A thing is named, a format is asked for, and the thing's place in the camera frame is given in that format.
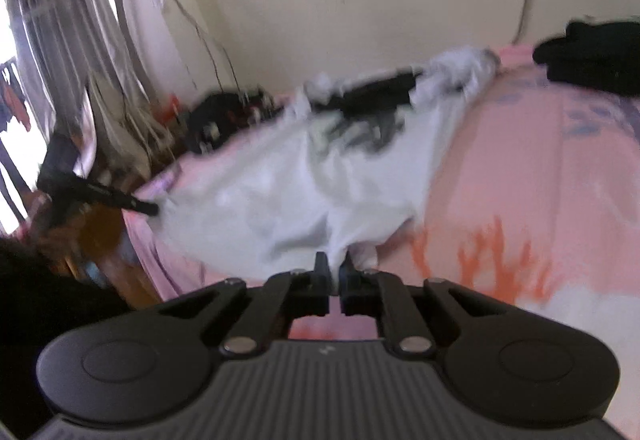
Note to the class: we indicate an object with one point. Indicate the black printed garment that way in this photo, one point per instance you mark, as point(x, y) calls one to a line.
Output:
point(220, 112)

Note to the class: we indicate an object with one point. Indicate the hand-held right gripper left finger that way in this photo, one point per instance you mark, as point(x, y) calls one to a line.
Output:
point(322, 272)

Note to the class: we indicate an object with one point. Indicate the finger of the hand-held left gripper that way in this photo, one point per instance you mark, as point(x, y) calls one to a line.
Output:
point(125, 200)

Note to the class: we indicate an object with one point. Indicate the pink floral bed sheet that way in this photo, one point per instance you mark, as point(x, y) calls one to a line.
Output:
point(525, 170)

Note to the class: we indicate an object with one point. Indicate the window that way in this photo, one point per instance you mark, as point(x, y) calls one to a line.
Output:
point(10, 145)

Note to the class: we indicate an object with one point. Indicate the plain black garment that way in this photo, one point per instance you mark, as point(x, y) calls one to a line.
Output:
point(590, 55)

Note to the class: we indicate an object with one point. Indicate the grey curtain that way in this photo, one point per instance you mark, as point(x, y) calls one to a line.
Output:
point(100, 20)

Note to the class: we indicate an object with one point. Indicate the red plastic bag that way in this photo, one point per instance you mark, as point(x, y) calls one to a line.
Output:
point(174, 106)

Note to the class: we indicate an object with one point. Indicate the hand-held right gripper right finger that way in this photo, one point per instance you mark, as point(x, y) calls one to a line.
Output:
point(346, 275)

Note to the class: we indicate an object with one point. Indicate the white t-shirt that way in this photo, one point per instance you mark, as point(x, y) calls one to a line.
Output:
point(300, 180)

